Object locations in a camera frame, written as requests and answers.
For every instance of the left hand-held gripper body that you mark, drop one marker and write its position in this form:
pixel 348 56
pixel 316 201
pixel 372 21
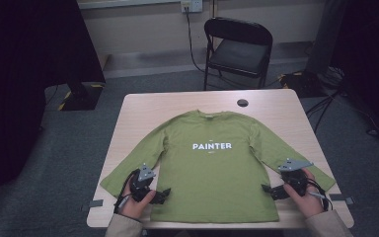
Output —
pixel 143 174

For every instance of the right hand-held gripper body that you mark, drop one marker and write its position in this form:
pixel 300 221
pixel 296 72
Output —
pixel 294 181

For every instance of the green long-sleeved shirt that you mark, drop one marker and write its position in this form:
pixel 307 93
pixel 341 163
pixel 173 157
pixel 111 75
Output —
pixel 210 177

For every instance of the person's left hand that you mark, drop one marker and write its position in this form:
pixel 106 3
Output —
pixel 135 209

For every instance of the person's right hand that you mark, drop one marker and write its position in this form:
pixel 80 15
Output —
pixel 309 204

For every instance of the grey tape strip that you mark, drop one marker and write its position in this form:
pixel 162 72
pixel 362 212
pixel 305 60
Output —
pixel 340 198
pixel 93 204

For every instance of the dark box with yellow tape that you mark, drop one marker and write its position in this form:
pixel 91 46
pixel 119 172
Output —
pixel 301 84

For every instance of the black stand base yellow tape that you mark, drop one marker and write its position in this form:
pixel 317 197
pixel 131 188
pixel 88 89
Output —
pixel 82 97

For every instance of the black folding chair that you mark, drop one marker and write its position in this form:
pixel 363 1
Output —
pixel 240 54

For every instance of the dark curtain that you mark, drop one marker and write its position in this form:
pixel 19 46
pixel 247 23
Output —
pixel 371 65

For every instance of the black curtain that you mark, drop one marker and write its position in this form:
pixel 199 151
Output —
pixel 29 82

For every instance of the white wall socket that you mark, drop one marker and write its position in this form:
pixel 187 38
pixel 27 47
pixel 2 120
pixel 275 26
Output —
pixel 192 5

